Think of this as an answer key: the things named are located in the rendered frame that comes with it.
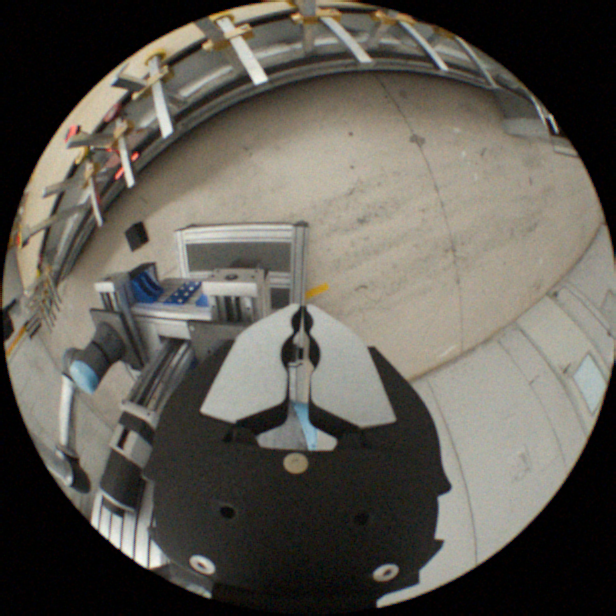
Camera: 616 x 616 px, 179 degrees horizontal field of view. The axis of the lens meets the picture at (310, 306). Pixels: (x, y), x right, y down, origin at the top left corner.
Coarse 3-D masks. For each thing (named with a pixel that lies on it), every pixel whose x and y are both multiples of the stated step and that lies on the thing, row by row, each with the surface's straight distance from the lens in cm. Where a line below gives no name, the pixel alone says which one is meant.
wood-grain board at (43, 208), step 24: (336, 0) 105; (192, 24) 111; (240, 24) 94; (144, 48) 124; (168, 48) 102; (144, 72) 100; (96, 96) 133; (120, 96) 104; (72, 120) 154; (96, 120) 114; (48, 168) 175; (24, 216) 266; (48, 216) 158; (24, 264) 289
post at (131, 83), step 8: (112, 80) 72; (120, 80) 72; (128, 80) 73; (136, 80) 76; (144, 80) 80; (120, 88) 75; (128, 88) 76; (136, 88) 77; (152, 96) 84; (168, 96) 88; (176, 96) 91; (176, 104) 94
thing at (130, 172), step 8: (120, 112) 103; (120, 120) 100; (120, 136) 94; (120, 144) 92; (128, 144) 91; (120, 152) 91; (128, 152) 88; (128, 160) 86; (128, 168) 84; (128, 176) 84; (136, 176) 84; (128, 184) 83; (136, 184) 84
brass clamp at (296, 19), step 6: (318, 12) 79; (324, 12) 79; (330, 12) 80; (294, 18) 76; (300, 18) 76; (306, 18) 76; (312, 18) 77; (318, 18) 78; (336, 18) 80; (294, 24) 78; (306, 24) 79
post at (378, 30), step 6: (384, 12) 86; (390, 12) 85; (396, 12) 85; (378, 24) 91; (384, 24) 90; (372, 30) 96; (378, 30) 93; (384, 30) 93; (372, 36) 97; (378, 36) 96; (366, 42) 103; (372, 42) 100; (378, 42) 100
